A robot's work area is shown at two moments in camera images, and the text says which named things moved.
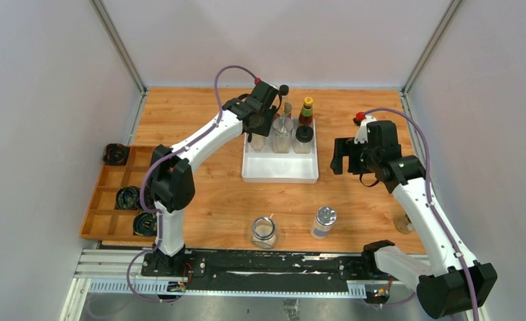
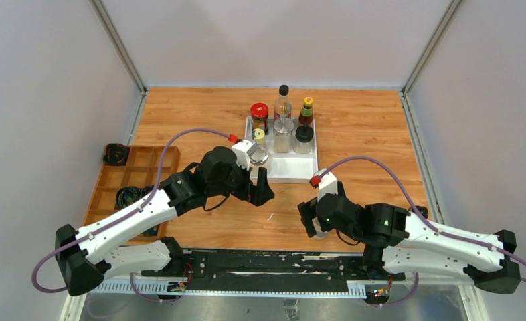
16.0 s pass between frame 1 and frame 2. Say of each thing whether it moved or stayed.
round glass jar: moved
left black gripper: moved
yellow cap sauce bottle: stayed
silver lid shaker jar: stayed
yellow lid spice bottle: stayed
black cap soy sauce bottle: stayed
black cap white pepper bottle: stayed
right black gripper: moved
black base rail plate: stayed
